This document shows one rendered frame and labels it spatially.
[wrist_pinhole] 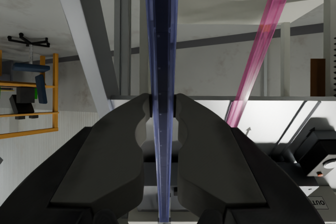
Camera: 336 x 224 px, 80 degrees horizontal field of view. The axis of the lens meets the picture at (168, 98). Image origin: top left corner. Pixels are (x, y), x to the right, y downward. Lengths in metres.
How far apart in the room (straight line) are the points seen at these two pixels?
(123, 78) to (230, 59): 2.86
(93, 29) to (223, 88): 3.10
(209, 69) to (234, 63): 0.39
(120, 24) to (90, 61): 0.35
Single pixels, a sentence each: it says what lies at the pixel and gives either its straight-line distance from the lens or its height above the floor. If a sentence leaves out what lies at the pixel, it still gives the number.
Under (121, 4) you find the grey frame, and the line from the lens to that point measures 0.62.
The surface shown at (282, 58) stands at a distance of 1.13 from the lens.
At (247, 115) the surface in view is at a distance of 0.35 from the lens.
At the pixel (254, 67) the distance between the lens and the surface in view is 0.27.
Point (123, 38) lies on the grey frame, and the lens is 0.58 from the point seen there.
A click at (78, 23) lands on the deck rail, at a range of 0.24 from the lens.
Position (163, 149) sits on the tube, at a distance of 0.17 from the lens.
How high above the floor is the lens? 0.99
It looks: level
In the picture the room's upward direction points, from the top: 180 degrees counter-clockwise
